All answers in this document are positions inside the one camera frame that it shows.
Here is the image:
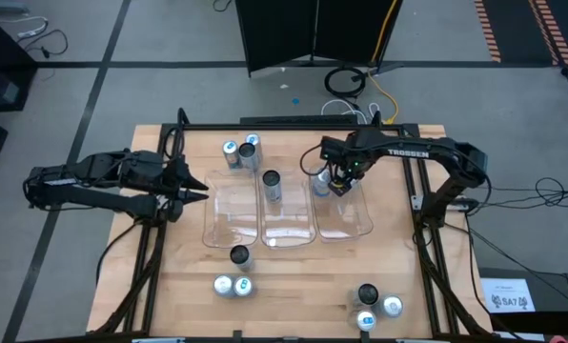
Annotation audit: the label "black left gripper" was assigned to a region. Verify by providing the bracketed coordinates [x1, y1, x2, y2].
[120, 150, 211, 207]

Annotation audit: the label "black bar behind table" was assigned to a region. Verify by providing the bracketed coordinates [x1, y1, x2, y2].
[239, 114, 360, 127]

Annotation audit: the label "clear plastic bin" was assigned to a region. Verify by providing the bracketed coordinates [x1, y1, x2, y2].
[201, 170, 260, 250]
[310, 161, 375, 242]
[258, 167, 317, 250]

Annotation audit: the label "black folding screen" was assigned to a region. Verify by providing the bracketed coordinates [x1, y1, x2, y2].
[234, 0, 405, 78]

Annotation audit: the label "black mat orange stripes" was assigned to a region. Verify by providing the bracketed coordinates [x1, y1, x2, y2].
[473, 0, 568, 67]

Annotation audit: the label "white SA7 paper sign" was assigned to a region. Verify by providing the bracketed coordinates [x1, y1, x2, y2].
[480, 278, 537, 314]

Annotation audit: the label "black aluminium table frame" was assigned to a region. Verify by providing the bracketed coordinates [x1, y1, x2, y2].
[88, 107, 495, 343]

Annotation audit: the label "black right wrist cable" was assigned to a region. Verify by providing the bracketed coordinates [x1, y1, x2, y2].
[299, 141, 333, 178]

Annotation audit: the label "black box under sign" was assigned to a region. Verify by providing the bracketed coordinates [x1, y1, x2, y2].
[477, 266, 568, 343]

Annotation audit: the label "black power strip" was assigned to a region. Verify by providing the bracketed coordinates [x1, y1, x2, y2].
[448, 197, 480, 214]

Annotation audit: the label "silver lidded soda can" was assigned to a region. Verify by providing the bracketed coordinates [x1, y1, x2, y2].
[212, 273, 236, 299]

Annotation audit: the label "thin black floor cable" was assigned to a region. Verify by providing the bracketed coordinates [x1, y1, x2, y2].
[24, 29, 70, 60]

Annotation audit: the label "yellow cable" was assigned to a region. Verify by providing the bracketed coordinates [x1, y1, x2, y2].
[367, 0, 400, 126]

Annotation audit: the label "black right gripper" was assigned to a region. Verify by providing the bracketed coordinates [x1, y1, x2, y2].
[331, 129, 386, 197]

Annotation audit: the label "white cable with adapter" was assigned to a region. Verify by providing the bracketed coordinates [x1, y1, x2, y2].
[0, 15, 50, 40]

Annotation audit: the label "white floor cables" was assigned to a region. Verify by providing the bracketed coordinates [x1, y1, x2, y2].
[320, 98, 381, 126]

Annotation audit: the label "coiled black cable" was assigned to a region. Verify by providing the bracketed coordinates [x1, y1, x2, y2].
[323, 65, 367, 100]

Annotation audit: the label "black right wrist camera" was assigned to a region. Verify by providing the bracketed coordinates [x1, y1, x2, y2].
[319, 136, 350, 165]

